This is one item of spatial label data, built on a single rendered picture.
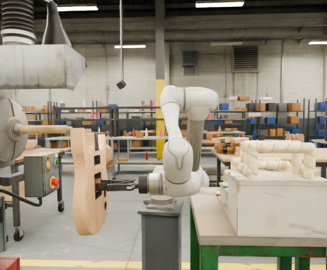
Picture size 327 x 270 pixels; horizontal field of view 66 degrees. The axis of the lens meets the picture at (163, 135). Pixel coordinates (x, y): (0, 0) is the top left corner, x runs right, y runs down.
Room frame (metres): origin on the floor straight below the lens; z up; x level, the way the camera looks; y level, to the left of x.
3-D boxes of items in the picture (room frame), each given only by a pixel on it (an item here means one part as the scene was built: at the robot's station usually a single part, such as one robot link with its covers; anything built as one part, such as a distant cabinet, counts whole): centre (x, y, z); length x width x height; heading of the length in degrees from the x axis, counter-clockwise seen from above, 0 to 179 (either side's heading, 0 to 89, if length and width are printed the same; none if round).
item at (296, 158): (0.83, -0.45, 1.15); 0.03 x 0.03 x 0.09
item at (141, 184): (1.02, 0.11, 1.02); 0.09 x 0.08 x 0.07; 89
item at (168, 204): (1.71, 0.03, 0.73); 0.22 x 0.18 x 0.06; 80
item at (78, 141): (0.91, 0.30, 1.21); 0.07 x 0.04 x 0.10; 179
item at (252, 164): (0.76, -0.27, 1.15); 0.03 x 0.03 x 0.09
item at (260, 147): (0.75, -0.36, 1.20); 0.20 x 0.03 x 0.03; 86
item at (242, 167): (0.80, -0.26, 1.12); 0.11 x 0.03 x 0.03; 177
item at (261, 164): (0.91, -0.37, 1.12); 0.20 x 0.03 x 0.03; 86
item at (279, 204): (0.80, -0.36, 1.02); 0.27 x 0.15 x 0.17; 87
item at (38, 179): (1.23, 0.68, 0.99); 0.24 x 0.21 x 0.26; 87
